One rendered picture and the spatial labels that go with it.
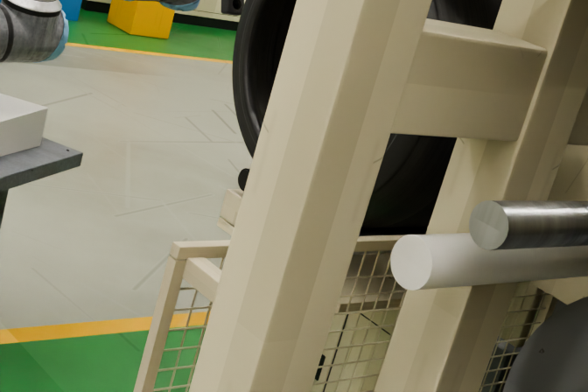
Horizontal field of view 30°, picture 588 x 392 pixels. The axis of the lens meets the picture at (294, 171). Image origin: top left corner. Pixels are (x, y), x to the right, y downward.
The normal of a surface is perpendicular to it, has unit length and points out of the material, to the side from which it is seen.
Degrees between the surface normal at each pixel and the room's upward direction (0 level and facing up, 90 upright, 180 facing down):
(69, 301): 0
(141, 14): 90
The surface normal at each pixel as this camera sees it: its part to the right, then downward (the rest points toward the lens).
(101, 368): 0.26, -0.93
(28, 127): 0.91, 0.33
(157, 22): 0.61, 0.38
